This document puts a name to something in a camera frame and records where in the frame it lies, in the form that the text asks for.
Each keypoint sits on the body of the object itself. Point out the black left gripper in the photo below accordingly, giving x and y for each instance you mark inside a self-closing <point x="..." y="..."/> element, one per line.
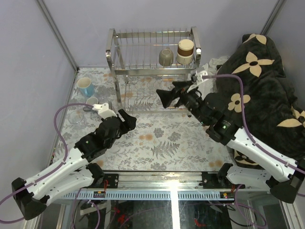
<point x="130" y="123"/>

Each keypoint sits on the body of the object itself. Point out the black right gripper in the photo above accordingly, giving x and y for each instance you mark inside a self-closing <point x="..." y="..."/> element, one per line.
<point x="167" y="96"/>

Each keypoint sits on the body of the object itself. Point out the pink ribbed mug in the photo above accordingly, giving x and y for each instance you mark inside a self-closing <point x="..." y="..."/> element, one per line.
<point x="110" y="106"/>

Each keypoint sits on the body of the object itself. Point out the olive grey mug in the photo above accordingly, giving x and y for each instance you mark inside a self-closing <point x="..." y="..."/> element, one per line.
<point x="166" y="57"/>

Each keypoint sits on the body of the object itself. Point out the grey-blue textured mug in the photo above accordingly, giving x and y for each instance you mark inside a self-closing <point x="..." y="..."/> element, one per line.
<point x="90" y="101"/>

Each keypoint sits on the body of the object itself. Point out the cream and brown mug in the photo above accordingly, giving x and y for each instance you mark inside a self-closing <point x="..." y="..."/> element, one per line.
<point x="185" y="51"/>

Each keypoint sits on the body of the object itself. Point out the clear glass tumbler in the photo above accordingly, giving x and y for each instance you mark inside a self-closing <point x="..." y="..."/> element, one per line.
<point x="75" y="117"/>

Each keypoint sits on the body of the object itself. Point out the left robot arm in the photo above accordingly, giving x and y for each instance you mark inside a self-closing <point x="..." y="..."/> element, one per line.
<point x="75" y="170"/>

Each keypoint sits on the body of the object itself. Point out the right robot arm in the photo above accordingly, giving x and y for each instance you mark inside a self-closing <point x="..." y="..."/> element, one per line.
<point x="243" y="143"/>

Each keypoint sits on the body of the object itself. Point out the steel two-tier dish rack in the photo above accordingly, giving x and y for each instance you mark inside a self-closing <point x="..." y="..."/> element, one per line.
<point x="133" y="59"/>

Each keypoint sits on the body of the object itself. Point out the floral tablecloth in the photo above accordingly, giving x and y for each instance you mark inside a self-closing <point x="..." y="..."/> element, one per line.
<point x="163" y="141"/>

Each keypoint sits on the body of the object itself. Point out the white pillow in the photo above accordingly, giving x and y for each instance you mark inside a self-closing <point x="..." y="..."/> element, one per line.
<point x="214" y="64"/>

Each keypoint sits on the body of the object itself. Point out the light blue mug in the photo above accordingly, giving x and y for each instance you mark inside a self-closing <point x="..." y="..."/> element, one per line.
<point x="85" y="86"/>

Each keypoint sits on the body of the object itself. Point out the black floral blanket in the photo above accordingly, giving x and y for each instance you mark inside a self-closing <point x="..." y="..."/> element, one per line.
<point x="270" y="104"/>

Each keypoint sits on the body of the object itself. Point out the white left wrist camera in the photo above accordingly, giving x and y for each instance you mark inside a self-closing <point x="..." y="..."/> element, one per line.
<point x="104" y="111"/>

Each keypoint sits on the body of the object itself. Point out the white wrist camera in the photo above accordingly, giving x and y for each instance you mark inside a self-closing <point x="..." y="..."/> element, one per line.
<point x="104" y="111"/>
<point x="199" y="77"/>

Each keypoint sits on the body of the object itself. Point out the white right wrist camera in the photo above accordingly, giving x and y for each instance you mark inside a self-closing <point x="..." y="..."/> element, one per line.
<point x="199" y="77"/>

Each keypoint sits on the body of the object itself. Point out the aluminium mounting rail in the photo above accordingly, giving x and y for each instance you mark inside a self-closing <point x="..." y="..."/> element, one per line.
<point x="159" y="185"/>

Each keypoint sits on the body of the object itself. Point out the left aluminium frame post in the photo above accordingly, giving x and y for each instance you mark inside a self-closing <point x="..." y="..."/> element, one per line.
<point x="56" y="32"/>

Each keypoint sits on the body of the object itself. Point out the aluminium frame post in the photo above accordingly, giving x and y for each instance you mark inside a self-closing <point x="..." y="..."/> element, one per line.
<point x="273" y="16"/>
<point x="56" y="32"/>

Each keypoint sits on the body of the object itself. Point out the right aluminium frame post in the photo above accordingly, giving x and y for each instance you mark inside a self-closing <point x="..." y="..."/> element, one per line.
<point x="273" y="16"/>

